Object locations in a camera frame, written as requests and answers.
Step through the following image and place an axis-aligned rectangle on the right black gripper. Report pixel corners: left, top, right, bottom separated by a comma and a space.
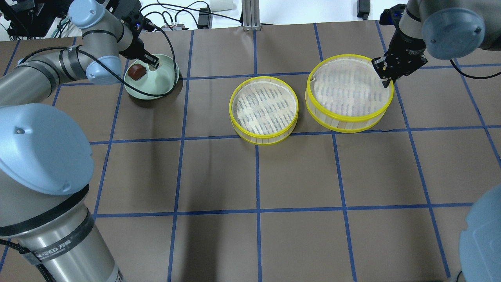
371, 33, 428, 88

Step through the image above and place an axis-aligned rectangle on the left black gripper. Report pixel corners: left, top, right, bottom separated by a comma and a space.
121, 37, 160, 69

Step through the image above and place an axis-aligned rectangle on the yellow steamer layer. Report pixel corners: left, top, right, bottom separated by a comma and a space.
305, 54, 395, 133
229, 76, 299, 146

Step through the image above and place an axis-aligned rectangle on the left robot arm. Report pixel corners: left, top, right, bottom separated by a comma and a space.
1, 0, 160, 282

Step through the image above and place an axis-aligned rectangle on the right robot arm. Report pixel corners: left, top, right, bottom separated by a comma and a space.
372, 0, 501, 282

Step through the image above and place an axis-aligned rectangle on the white cloth steamer liner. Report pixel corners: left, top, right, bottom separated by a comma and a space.
311, 56, 391, 117

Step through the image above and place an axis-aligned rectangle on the brown steamed bun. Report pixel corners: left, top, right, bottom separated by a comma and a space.
127, 63, 147, 81

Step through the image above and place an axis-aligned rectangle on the black power adapter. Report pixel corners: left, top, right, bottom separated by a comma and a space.
197, 7, 213, 30

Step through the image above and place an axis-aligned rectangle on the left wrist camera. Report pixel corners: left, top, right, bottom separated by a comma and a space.
114, 0, 145, 33

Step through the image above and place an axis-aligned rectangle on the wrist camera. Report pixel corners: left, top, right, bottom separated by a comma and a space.
378, 4, 407, 26
114, 0, 145, 33

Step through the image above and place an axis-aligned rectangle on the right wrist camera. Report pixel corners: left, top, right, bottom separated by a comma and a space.
378, 4, 407, 26

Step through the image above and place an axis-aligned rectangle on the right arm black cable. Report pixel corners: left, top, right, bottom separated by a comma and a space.
449, 58, 501, 80

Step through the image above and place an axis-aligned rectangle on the aluminium frame post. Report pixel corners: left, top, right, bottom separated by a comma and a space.
241, 0, 261, 31

